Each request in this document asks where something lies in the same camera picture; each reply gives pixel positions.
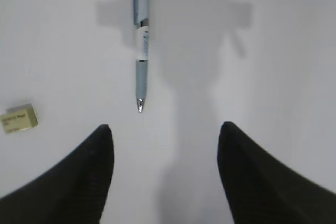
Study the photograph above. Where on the blue white pen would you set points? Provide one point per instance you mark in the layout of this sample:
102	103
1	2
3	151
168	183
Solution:
141	11

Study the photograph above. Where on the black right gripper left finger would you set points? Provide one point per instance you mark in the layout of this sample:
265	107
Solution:
73	191

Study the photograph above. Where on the yellow eraser front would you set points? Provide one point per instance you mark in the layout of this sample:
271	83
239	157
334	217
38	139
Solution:
19	118

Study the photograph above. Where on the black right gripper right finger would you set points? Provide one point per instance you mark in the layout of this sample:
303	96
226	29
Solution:
261	189

